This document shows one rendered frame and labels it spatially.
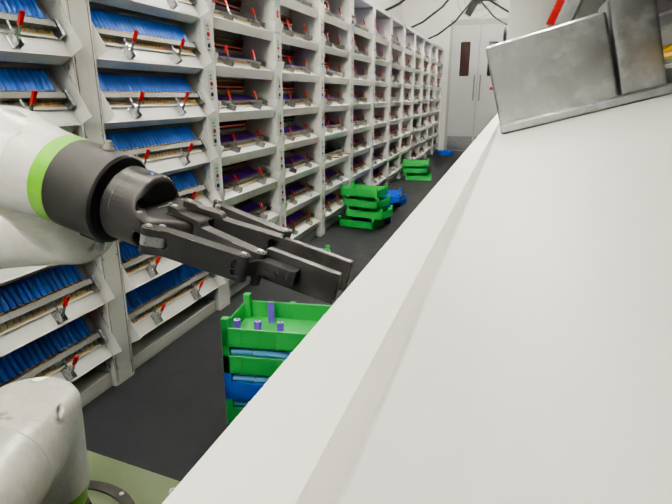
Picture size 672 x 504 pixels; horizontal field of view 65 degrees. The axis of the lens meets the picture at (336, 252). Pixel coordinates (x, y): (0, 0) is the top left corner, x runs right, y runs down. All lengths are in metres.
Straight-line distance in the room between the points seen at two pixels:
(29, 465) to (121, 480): 0.33
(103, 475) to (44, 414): 0.31
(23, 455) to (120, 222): 0.34
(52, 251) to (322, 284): 0.37
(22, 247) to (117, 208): 0.23
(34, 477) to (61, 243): 0.28
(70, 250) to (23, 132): 0.17
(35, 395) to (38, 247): 0.22
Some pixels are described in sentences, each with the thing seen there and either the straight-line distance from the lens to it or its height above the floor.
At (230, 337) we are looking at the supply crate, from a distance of 1.44.
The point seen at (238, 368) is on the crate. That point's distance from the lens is 1.47.
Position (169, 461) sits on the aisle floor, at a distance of 1.62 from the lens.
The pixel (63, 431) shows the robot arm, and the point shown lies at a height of 0.54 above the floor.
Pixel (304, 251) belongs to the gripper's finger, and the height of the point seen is 0.82.
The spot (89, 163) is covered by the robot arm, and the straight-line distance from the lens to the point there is 0.55.
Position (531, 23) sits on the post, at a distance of 0.59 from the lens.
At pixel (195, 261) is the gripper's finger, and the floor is 0.83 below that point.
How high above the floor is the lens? 0.97
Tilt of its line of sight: 17 degrees down
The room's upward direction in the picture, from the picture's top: straight up
